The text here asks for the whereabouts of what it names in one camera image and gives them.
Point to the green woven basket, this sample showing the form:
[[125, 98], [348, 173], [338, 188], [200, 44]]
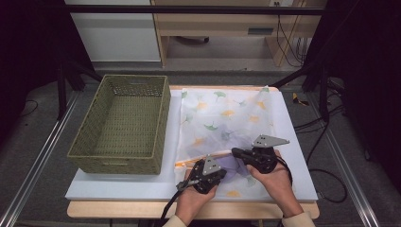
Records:
[[126, 126]]

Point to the white cabinet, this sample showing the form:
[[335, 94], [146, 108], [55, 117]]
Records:
[[116, 38]]

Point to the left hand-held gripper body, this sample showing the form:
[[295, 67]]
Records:
[[209, 167]]

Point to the white leaf-print mesh laundry bag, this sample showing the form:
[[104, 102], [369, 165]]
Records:
[[214, 107]]

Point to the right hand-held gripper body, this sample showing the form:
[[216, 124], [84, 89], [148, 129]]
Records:
[[265, 159]]

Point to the black curtain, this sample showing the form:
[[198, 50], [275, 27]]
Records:
[[369, 63], [28, 47]]

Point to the person's left hand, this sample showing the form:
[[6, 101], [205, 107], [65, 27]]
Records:
[[192, 205]]

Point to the yellow and black tool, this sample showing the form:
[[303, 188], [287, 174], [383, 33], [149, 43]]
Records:
[[296, 99]]

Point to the person's right hand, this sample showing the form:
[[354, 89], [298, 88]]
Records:
[[277, 189]]

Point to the silver metal rail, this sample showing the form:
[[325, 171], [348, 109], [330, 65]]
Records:
[[346, 151], [34, 164]]

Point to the white board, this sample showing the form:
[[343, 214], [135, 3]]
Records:
[[110, 189]]

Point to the black metal stand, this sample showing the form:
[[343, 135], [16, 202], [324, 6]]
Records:
[[62, 91], [323, 94]]

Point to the black horizontal bar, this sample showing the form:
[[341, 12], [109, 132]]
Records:
[[189, 9]]

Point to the wooden desk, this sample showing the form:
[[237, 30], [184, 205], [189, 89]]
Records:
[[220, 23]]

